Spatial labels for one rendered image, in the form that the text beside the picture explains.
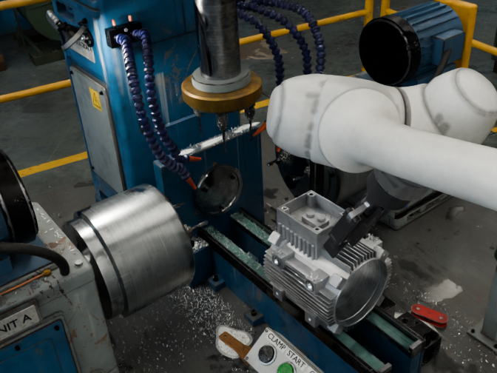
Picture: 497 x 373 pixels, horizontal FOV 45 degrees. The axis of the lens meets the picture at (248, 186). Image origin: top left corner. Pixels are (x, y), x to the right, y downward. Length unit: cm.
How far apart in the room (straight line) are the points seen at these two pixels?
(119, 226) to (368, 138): 70
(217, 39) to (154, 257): 46
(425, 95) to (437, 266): 93
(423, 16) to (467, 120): 95
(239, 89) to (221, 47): 10
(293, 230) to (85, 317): 44
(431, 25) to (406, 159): 108
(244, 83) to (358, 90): 63
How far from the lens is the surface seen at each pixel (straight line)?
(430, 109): 79
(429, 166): 62
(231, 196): 158
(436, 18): 172
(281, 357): 105
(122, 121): 147
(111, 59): 141
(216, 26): 126
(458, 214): 187
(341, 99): 71
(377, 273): 131
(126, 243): 122
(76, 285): 115
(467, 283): 164
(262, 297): 144
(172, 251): 126
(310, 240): 120
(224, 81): 130
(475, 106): 78
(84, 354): 127
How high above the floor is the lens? 187
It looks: 33 degrees down
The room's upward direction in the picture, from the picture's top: 3 degrees counter-clockwise
